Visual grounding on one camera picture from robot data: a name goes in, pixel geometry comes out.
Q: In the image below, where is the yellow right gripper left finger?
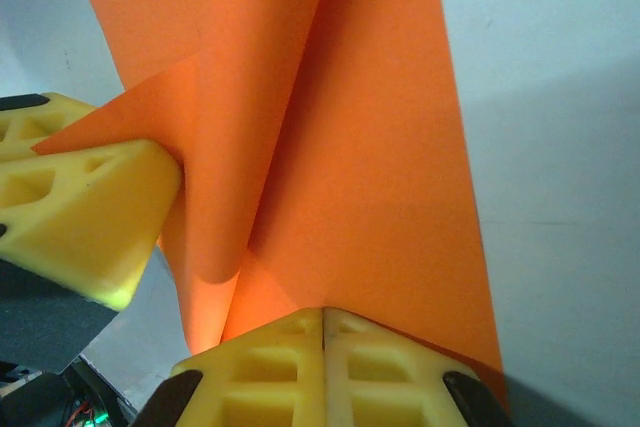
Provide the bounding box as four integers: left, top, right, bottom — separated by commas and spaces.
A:
144, 306, 327, 427

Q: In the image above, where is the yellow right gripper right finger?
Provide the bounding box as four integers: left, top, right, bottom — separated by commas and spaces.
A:
323, 307, 512, 427

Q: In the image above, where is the orange cloth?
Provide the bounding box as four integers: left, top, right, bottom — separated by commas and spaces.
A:
29, 0, 506, 383

